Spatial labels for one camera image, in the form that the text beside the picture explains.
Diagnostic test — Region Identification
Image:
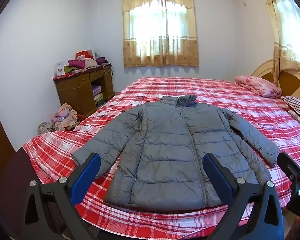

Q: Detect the purple box under desk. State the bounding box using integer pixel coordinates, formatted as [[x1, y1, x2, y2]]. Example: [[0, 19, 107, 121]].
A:
[[92, 86, 101, 96]]

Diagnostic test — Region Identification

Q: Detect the pink clothes pile on floor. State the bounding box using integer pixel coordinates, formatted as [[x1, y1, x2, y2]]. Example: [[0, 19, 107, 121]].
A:
[[51, 103, 78, 131]]

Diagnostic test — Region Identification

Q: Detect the white card box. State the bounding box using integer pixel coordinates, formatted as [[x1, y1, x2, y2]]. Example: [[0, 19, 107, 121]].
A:
[[56, 61, 65, 76]]

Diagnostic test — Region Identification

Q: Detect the red plaid bed sheet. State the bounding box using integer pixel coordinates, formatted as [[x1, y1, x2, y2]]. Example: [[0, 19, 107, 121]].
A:
[[23, 77, 300, 239]]

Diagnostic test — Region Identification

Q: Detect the wooden headboard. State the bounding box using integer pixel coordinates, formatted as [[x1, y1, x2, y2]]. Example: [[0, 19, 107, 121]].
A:
[[252, 60, 300, 98]]

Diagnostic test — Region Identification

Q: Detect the magenta folded garment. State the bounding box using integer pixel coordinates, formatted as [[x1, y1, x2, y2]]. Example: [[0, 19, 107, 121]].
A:
[[68, 60, 85, 69]]

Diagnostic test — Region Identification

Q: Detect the pink floral pillow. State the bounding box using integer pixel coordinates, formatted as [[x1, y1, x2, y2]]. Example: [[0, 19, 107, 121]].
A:
[[235, 75, 282, 99]]

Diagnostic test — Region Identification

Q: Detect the beige side curtain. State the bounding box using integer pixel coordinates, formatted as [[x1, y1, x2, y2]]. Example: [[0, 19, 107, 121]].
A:
[[266, 0, 300, 85]]

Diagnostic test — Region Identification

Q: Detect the pink beige folded garment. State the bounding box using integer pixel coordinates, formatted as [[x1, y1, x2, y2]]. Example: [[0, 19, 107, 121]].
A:
[[84, 58, 98, 69]]

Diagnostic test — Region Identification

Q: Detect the beige window curtain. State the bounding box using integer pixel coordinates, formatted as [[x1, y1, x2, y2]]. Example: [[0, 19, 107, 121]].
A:
[[122, 0, 199, 67]]

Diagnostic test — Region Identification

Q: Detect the grey cloth on floor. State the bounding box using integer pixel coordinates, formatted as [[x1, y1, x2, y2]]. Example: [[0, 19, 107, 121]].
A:
[[38, 122, 56, 135]]

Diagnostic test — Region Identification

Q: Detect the grey puffer jacket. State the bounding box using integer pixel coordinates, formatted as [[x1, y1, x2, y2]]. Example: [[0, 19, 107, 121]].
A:
[[72, 95, 280, 212]]

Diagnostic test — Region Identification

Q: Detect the brown wooden desk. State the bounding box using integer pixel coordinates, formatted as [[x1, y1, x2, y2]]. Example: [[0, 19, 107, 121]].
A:
[[53, 64, 115, 118]]

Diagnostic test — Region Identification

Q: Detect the dark purple garment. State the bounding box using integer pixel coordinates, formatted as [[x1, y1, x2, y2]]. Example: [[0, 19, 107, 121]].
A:
[[96, 57, 108, 65]]

